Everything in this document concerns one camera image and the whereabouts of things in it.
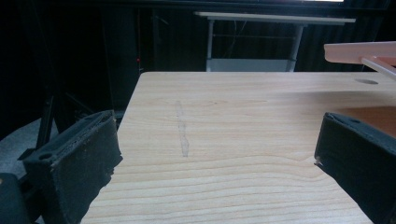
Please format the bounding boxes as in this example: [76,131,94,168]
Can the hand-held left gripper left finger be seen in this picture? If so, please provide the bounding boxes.
[22,109,123,224]

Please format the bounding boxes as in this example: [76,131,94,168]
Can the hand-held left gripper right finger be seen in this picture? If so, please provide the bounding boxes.
[314,112,396,224]

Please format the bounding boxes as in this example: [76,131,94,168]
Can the black metal stand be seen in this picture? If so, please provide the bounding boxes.
[17,92,57,161]

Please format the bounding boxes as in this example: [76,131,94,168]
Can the pink plastic rack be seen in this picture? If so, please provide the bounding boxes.
[323,41,396,81]

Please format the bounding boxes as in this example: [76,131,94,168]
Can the white metal table frame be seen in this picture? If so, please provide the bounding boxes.
[193,11,357,73]

